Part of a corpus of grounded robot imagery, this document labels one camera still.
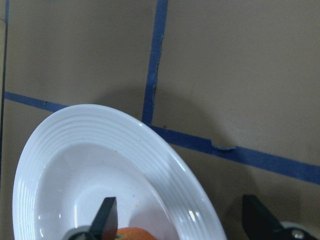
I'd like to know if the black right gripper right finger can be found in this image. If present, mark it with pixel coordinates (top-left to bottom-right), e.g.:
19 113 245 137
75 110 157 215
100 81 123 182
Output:
242 194 317 240

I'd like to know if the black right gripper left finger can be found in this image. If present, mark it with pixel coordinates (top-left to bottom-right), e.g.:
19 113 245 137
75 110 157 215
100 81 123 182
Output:
63 197 118 240

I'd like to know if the orange fruit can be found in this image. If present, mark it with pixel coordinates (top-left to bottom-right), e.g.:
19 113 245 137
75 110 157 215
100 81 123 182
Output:
115 227 157 240

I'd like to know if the white round plate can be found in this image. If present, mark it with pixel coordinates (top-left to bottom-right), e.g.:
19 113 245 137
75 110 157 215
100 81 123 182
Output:
12 104 226 240

